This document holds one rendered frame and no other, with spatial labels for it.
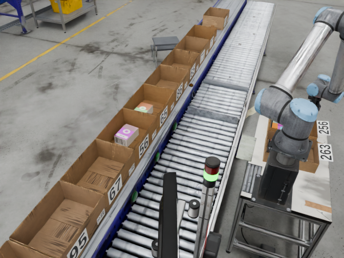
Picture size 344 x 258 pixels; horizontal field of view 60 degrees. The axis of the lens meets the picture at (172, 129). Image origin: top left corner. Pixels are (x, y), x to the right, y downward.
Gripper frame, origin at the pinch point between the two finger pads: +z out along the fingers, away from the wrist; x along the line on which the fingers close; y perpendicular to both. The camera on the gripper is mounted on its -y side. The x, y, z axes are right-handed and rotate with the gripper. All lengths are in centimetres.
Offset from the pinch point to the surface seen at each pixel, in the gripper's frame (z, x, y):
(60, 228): 4, -161, 126
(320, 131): 7.8, 9.2, 11.1
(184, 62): 2, -111, -82
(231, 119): 16, -61, -6
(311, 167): 13, -5, 49
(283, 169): -14, -37, 81
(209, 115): 17, -81, -10
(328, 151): 6.9, 8.4, 36.0
